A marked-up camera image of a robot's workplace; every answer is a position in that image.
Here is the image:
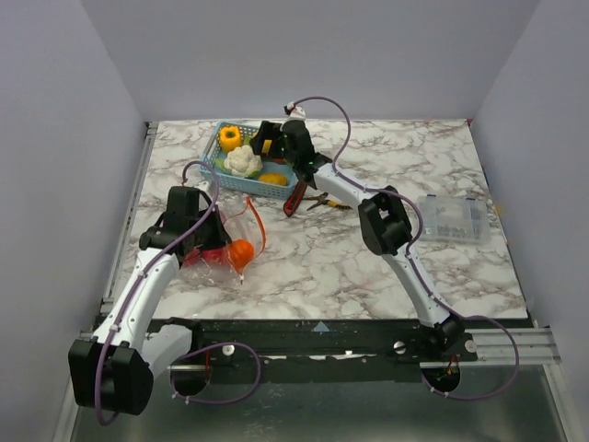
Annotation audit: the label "yellow lemon back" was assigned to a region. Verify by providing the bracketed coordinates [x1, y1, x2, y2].
[261, 139, 272, 156]

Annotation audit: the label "small orange fruit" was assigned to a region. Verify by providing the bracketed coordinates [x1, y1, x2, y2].
[258, 172, 288, 186]

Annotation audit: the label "orange pumpkin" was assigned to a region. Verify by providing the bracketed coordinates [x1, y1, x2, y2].
[228, 238, 255, 272]

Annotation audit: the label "clear zip top bag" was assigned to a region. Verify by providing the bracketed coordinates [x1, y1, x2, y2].
[177, 193, 268, 285]

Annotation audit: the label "red bell pepper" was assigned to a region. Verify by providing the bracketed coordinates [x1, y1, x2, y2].
[183, 248, 229, 266]

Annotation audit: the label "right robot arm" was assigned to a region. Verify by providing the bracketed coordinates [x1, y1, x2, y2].
[250, 120, 464, 361]

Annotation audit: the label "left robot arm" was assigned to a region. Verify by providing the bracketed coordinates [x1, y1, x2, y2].
[68, 186, 232, 425]

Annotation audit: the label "white cauliflower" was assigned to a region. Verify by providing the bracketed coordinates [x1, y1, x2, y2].
[215, 145, 263, 178]

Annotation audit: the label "yellow bell pepper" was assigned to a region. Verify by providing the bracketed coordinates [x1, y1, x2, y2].
[218, 126, 243, 154]

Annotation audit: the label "blue plastic basket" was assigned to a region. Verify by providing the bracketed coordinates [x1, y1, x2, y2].
[201, 121, 298, 200]

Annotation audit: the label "clear plastic parts box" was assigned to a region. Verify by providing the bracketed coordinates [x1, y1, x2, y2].
[417, 194, 491, 244]

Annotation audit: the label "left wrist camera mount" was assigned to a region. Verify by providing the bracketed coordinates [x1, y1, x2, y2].
[195, 181, 212, 192]

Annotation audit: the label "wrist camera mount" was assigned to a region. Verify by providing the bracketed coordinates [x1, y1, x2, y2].
[283, 102, 306, 122]
[195, 181, 212, 192]

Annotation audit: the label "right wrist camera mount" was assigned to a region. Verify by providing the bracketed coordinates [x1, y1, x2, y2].
[283, 102, 306, 122]

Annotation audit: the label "yellow handled pliers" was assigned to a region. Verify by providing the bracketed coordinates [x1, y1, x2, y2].
[303, 192, 352, 211]

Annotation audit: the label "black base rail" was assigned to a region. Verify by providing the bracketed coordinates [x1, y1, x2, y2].
[154, 317, 479, 386]

